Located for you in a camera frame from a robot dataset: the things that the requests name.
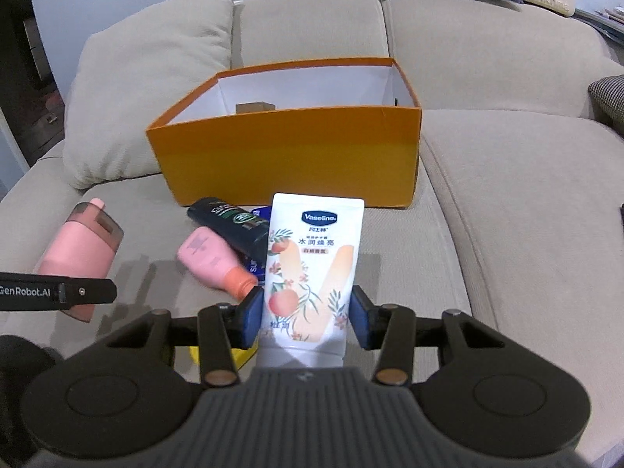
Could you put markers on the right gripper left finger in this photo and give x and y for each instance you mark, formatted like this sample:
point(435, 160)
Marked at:
point(222, 328)

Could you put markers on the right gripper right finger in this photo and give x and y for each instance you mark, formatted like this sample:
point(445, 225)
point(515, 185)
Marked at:
point(389, 329)

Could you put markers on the pink lotion bottle orange cap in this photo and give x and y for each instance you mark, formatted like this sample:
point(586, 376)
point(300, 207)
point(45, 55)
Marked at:
point(214, 263)

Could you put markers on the pink water bottle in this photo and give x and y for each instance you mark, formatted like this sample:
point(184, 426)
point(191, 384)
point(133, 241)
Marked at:
point(85, 245)

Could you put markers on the white Vaseline lotion tube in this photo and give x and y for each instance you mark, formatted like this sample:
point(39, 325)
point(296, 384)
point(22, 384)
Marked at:
point(310, 267)

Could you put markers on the blue Super Deer box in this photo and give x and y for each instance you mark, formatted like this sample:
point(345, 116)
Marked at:
point(256, 263)

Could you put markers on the dark blue shampoo bottle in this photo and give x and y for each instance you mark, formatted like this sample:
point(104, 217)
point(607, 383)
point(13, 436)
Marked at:
point(238, 227)

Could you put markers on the orange cardboard box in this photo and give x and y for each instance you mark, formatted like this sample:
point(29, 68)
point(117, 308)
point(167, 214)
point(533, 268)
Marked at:
point(343, 127)

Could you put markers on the beige throw pillow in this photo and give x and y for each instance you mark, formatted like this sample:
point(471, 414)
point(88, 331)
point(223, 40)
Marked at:
point(130, 74)

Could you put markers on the dark checkered cushion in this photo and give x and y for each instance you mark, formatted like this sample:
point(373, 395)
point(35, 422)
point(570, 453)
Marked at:
point(608, 93)

